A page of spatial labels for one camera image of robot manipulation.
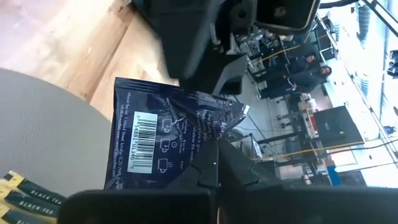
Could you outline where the black flat panel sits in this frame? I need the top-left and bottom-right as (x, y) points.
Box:
(313, 105), (364, 147)

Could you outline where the person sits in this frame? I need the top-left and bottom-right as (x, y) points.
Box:
(259, 65), (333, 100)
(287, 53), (318, 75)

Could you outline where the round grey placemat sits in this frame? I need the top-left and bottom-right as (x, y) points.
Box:
(0, 67), (113, 198)

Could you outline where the blue bin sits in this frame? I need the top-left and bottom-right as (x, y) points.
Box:
(326, 164), (341, 186)

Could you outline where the yellow tea packet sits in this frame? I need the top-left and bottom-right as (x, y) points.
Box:
(2, 170), (67, 207)
(0, 203), (58, 224)
(0, 185), (60, 218)

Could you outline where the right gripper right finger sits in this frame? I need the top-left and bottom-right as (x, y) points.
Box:
(218, 139), (259, 187)

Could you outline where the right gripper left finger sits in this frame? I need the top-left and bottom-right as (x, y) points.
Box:
(169, 139), (219, 187)

